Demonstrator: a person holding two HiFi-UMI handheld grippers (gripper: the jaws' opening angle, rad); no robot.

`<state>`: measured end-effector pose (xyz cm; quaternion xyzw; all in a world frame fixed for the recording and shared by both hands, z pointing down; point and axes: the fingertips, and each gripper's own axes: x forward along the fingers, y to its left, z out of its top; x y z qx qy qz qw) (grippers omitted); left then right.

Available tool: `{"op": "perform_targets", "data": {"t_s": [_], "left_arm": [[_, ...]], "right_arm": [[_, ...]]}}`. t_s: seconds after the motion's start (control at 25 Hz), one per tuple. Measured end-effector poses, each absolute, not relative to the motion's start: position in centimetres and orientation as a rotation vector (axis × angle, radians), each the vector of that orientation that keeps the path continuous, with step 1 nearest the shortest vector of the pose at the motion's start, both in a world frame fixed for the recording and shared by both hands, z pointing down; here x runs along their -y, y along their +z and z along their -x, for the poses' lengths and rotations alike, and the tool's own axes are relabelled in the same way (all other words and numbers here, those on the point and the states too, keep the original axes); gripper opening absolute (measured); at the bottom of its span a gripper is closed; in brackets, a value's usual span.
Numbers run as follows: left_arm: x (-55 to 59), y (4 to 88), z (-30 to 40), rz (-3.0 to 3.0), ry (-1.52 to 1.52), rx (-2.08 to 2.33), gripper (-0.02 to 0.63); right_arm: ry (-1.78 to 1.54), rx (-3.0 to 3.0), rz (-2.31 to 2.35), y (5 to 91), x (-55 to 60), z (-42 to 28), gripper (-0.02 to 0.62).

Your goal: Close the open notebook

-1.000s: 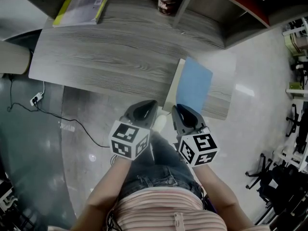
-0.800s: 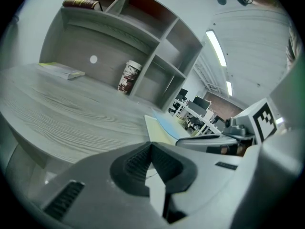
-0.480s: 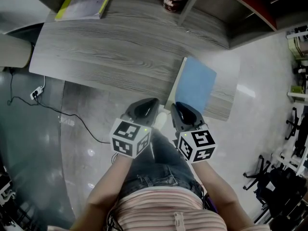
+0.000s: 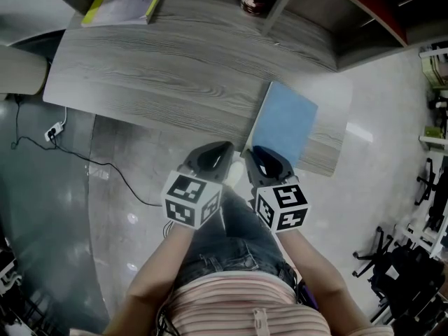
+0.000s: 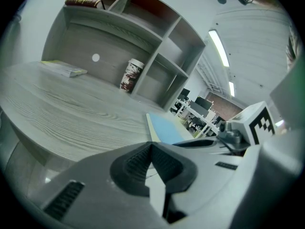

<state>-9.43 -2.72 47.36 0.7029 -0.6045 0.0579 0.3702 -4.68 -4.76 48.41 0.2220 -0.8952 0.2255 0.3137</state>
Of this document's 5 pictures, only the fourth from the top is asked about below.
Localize person's left forearm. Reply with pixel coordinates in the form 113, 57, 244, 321
104, 222, 197, 336

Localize beige rounded furniture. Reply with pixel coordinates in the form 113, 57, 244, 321
0, 43, 49, 97

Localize person's dark jeans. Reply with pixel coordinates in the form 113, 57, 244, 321
174, 186, 299, 291

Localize black floor cable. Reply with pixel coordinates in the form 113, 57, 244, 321
10, 94, 164, 208

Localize blue notebook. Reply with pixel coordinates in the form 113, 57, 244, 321
240, 80, 319, 170

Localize white power strip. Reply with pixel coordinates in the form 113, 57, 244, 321
44, 121, 66, 142

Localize grey wooden shelf unit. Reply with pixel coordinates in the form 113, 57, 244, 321
258, 0, 410, 72

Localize red panel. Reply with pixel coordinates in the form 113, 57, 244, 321
321, 0, 410, 48

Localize person's right forearm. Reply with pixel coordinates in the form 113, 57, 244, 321
275, 227, 396, 336

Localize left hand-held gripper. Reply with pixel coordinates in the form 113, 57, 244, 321
160, 140, 235, 230

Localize black office chair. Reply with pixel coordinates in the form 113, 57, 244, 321
414, 157, 448, 232
351, 225, 448, 328

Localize person's striped pink shirt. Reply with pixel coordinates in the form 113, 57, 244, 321
159, 270, 337, 336

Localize yellow-green edged book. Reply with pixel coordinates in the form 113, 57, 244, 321
80, 0, 172, 28

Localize white frame rack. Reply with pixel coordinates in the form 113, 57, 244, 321
418, 43, 448, 258

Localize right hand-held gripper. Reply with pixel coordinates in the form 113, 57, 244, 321
244, 145, 312, 235

